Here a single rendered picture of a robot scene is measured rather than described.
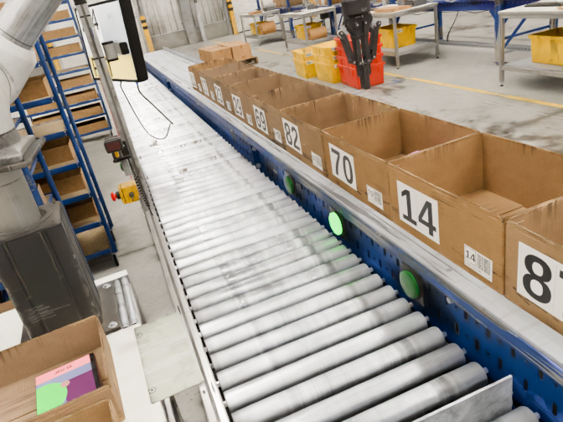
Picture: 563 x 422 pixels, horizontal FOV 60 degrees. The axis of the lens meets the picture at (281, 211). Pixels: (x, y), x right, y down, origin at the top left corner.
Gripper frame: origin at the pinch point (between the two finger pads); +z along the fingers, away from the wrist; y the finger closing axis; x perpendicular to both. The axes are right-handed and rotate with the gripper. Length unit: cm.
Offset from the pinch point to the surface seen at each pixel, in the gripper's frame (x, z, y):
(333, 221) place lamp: -2.2, 39.3, -17.1
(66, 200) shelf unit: 183, 68, -114
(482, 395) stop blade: -74, 41, -23
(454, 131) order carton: -11.7, 19.5, 19.9
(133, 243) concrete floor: 211, 123, -88
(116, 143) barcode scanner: 62, 14, -71
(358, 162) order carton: -7.4, 21.2, -9.0
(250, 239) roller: 19, 47, -39
